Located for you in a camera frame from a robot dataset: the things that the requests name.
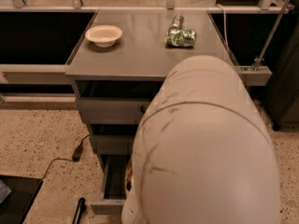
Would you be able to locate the brown chip bag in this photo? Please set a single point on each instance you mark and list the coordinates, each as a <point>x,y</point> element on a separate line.
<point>128,176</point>

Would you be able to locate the black robot base panel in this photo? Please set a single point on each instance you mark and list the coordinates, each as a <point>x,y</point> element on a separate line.
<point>14,209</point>

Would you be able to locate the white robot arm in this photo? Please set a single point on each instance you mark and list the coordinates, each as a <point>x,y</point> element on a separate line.
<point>202,154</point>

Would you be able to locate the grey drawer cabinet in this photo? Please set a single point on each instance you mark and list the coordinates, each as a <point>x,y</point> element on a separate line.
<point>141,53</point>

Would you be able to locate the grey top drawer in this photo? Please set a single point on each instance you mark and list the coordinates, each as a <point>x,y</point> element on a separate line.
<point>114,102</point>

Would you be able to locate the grey drawer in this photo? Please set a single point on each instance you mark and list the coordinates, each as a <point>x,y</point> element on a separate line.
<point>113,139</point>
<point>114,102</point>
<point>113,194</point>

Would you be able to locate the grey middle drawer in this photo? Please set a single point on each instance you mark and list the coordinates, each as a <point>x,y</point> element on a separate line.
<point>113,139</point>

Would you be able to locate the grey bottom drawer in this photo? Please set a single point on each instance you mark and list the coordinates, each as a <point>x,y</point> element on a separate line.
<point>113,194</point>

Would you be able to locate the green crushed can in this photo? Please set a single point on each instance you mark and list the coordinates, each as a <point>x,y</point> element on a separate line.
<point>180,38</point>

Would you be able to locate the white bowl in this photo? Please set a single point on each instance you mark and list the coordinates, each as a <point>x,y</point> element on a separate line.
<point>103,36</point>

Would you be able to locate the silver can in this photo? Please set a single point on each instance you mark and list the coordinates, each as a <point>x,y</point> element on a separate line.
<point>177,22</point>

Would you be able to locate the metal diagonal pole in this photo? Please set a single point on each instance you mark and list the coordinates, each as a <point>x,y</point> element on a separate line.
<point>264,5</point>

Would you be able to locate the black cylindrical handle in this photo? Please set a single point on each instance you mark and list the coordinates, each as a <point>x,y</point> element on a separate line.
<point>81,206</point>

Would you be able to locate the grey horizontal rail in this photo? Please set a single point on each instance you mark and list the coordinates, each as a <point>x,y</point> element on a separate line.
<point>52,74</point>

